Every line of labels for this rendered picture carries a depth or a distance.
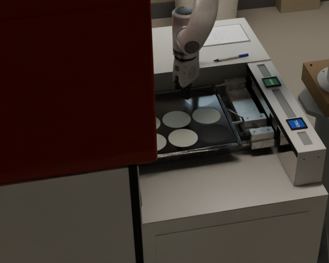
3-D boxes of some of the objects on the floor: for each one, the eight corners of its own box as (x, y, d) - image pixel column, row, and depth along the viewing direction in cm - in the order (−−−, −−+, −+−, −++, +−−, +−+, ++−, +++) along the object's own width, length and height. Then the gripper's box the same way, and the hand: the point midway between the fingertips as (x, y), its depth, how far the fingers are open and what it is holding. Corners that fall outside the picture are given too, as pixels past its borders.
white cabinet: (147, 378, 250) (134, 226, 200) (114, 206, 325) (99, 66, 276) (306, 348, 258) (333, 194, 209) (238, 188, 334) (246, 47, 284)
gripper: (189, 39, 225) (189, 84, 236) (162, 58, 216) (164, 104, 227) (207, 46, 221) (206, 91, 232) (180, 64, 212) (181, 111, 223)
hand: (185, 93), depth 228 cm, fingers closed
